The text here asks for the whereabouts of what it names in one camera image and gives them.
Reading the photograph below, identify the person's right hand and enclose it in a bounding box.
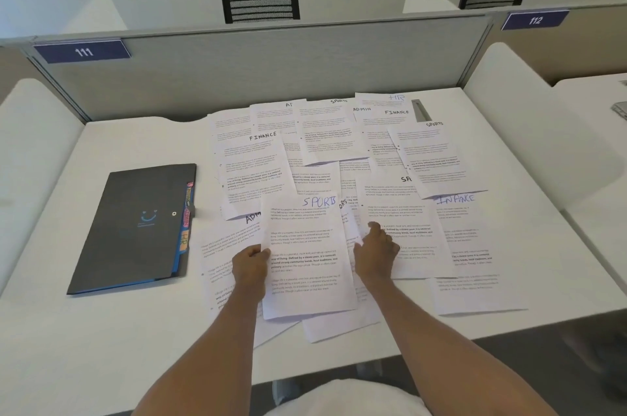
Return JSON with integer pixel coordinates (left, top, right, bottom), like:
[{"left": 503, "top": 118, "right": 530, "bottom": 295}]
[{"left": 353, "top": 222, "right": 401, "bottom": 285}]

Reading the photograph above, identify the person's left hand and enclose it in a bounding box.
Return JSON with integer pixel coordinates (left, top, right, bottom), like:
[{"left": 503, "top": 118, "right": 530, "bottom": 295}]
[{"left": 231, "top": 244, "right": 272, "bottom": 295}]

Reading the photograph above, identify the printed sheet with blue heading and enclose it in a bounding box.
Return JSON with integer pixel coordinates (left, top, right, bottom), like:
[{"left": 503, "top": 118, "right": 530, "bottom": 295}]
[{"left": 259, "top": 191, "right": 360, "bottom": 322}]

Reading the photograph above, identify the person's right forearm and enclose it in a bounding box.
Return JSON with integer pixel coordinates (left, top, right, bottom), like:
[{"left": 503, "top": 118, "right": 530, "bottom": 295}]
[{"left": 360, "top": 276, "right": 560, "bottom": 416}]

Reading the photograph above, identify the person's left forearm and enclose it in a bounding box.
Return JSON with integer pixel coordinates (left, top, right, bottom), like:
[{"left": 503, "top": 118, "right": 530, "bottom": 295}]
[{"left": 132, "top": 284, "right": 268, "bottom": 416}]

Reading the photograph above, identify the spread of printed paper pages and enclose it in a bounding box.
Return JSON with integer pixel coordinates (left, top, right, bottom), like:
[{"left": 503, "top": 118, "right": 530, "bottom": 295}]
[{"left": 198, "top": 92, "right": 529, "bottom": 349}]

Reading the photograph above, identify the dark grey expanding file folder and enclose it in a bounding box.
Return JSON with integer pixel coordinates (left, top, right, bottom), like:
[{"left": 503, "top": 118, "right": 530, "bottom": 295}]
[{"left": 66, "top": 163, "right": 198, "bottom": 296}]

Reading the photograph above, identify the person's white clothing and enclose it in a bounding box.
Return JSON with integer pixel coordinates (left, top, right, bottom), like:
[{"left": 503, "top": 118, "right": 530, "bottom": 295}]
[{"left": 280, "top": 378, "right": 433, "bottom": 416}]

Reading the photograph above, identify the grey desk partition panel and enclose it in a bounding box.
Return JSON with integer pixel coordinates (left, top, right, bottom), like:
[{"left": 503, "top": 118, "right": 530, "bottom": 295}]
[{"left": 24, "top": 14, "right": 494, "bottom": 124}]

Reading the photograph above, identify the blue number plate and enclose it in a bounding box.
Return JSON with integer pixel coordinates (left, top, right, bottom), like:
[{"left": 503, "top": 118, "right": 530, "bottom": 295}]
[
  {"left": 500, "top": 9, "right": 571, "bottom": 31},
  {"left": 33, "top": 39, "right": 132, "bottom": 64}
]

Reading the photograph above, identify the beige desk partition panel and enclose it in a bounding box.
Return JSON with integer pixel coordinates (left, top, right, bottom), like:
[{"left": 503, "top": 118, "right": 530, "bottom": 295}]
[{"left": 490, "top": 3, "right": 627, "bottom": 87}]

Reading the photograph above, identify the grey desk cable slot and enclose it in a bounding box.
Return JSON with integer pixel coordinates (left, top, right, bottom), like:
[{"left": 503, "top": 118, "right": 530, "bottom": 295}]
[{"left": 410, "top": 98, "right": 435, "bottom": 123}]

